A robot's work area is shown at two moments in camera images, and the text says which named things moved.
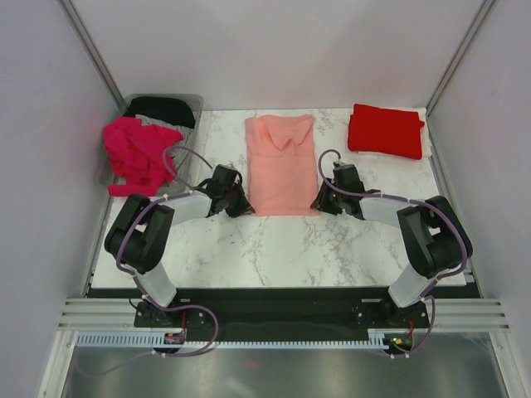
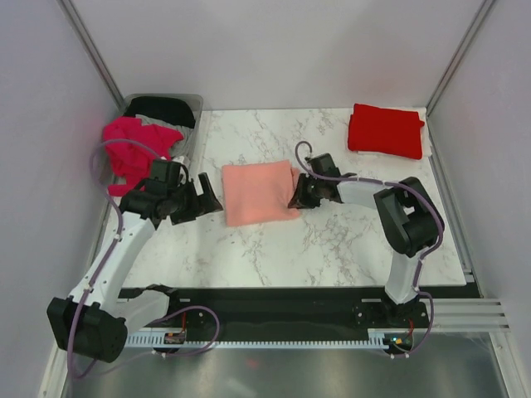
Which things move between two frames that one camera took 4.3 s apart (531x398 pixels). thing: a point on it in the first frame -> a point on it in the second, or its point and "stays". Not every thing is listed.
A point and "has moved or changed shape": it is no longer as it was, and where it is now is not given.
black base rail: x=280 y=313 stays
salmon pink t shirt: x=283 y=165 has moved or changed shape
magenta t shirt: x=136 y=152 stays
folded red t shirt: x=385 y=131 stays
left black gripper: x=244 y=207 -> x=203 y=204
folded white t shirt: x=426 y=145 stays
